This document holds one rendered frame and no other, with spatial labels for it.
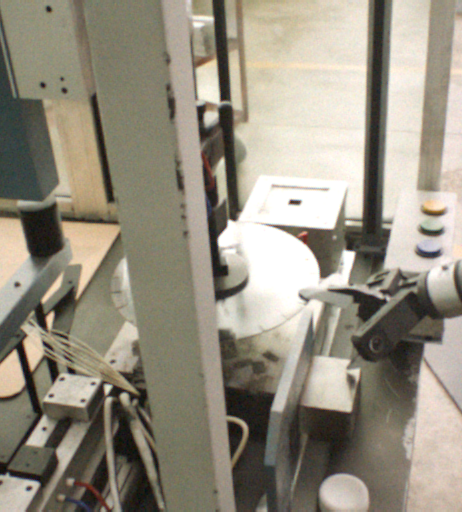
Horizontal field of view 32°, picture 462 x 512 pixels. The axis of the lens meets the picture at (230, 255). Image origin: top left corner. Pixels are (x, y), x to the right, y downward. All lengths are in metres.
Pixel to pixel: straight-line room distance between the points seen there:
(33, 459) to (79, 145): 0.85
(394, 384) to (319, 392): 0.17
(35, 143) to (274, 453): 0.45
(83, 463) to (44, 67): 0.57
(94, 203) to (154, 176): 1.45
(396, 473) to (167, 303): 0.83
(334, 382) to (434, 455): 1.06
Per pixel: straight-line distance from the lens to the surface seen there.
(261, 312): 1.19
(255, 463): 1.24
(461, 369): 2.53
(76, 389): 1.21
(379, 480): 1.24
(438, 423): 2.39
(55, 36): 0.88
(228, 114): 1.03
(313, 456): 1.25
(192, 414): 0.51
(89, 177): 1.83
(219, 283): 1.24
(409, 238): 1.46
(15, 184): 1.00
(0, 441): 1.25
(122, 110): 0.40
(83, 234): 1.82
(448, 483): 2.24
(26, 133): 0.95
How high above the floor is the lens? 1.68
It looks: 33 degrees down
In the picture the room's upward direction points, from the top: 5 degrees counter-clockwise
